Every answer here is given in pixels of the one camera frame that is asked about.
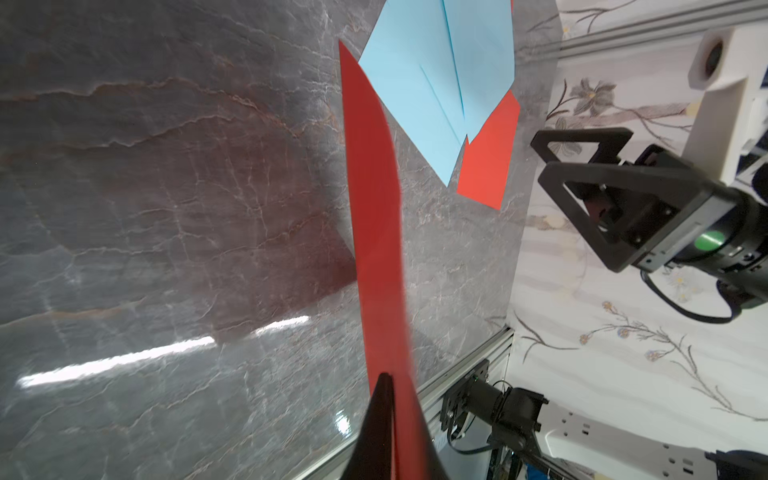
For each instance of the light blue paper top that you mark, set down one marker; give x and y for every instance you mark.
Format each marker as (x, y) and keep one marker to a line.
(482, 42)

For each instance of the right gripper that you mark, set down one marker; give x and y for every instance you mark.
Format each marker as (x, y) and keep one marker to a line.
(653, 212)

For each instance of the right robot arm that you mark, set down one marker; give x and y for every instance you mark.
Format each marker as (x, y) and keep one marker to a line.
(559, 444)

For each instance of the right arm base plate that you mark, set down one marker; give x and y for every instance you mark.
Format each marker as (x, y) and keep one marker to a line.
(453, 414)

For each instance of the light blue paper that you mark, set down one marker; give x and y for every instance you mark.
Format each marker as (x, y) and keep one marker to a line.
(482, 42)
(409, 61)

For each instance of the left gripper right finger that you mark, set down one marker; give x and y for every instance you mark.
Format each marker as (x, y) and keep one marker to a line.
(414, 454)

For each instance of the right corner aluminium post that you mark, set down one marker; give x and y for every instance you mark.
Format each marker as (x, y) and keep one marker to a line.
(568, 29)

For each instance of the red paper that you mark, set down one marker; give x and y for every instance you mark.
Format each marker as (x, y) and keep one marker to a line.
(486, 159)
(375, 205)

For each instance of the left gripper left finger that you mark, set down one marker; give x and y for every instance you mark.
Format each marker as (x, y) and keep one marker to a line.
(372, 456)

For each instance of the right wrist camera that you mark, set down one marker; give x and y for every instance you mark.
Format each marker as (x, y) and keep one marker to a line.
(729, 68)

